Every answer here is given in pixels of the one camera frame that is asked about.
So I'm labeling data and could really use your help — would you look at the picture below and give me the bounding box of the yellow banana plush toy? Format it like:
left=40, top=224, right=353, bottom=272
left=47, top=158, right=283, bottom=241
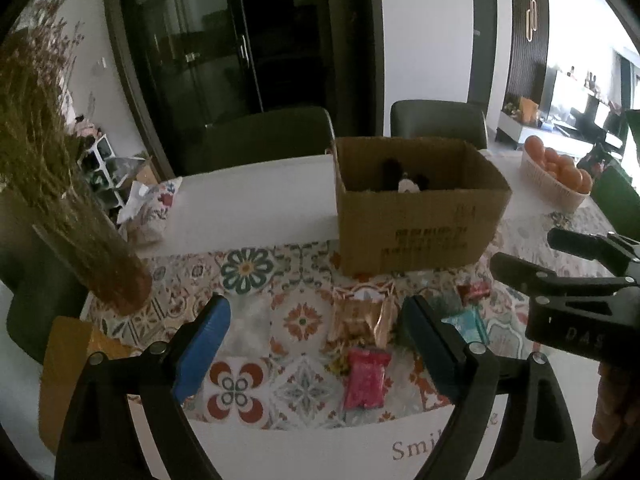
left=328, top=348, right=350, bottom=377

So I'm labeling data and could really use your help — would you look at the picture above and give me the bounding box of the dark chair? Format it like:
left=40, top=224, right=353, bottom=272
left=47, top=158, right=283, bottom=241
left=390, top=100, right=488, bottom=150
left=192, top=107, right=334, bottom=174
left=591, top=167, right=640, bottom=240

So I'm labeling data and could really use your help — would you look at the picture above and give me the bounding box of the dark chair right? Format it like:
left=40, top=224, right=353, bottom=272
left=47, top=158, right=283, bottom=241
left=591, top=167, right=640, bottom=240

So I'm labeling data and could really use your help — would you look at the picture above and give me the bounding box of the glass vase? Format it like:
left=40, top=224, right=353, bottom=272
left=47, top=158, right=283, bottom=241
left=32, top=190, right=152, bottom=315

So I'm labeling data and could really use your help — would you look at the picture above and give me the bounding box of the patterned tile tablecloth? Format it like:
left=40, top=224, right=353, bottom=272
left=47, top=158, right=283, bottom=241
left=79, top=194, right=622, bottom=430

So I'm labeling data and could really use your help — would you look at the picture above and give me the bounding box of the small dark red packet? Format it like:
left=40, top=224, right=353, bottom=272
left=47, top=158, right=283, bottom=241
left=457, top=281, right=491, bottom=306

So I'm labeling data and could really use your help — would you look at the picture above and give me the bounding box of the dark chair left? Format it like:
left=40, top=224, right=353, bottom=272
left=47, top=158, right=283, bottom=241
left=192, top=107, right=334, bottom=174

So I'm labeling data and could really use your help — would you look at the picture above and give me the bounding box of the red snack packet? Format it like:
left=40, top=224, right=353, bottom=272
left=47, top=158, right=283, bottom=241
left=344, top=348, right=392, bottom=411

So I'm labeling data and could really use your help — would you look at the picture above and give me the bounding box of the dark green fuzzy pouch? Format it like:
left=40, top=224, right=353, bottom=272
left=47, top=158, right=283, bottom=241
left=426, top=292, right=465, bottom=320

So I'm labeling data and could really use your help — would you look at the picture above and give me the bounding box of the brown cardboard box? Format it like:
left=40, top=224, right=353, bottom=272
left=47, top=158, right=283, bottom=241
left=333, top=136, right=512, bottom=275

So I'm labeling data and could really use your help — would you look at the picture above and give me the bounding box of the clear plastic packet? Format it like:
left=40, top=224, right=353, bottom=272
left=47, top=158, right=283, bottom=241
left=218, top=294, right=271, bottom=358

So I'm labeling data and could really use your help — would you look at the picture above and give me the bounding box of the white shoe rack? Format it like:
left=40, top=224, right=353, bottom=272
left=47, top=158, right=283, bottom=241
left=78, top=136, right=128, bottom=210

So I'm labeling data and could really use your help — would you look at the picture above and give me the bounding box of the dried flower bouquet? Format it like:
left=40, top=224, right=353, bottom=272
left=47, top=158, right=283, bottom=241
left=0, top=0, right=101, bottom=241

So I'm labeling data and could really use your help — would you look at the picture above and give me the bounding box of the white tv cabinet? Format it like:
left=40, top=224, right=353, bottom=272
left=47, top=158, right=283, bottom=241
left=495, top=112, right=552, bottom=150

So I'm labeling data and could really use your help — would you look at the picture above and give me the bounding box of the dark chair middle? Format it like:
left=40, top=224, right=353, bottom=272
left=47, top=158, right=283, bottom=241
left=390, top=100, right=488, bottom=150

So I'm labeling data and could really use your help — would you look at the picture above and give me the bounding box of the white basket of oranges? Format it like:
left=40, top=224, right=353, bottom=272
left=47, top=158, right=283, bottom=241
left=520, top=136, right=593, bottom=214

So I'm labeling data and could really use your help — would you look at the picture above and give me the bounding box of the copper foil snack packet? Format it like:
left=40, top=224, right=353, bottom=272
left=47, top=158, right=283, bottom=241
left=328, top=297, right=399, bottom=350

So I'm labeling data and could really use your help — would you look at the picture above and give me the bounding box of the light blue snack packet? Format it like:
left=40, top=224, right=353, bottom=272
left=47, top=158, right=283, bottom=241
left=442, top=308, right=489, bottom=347

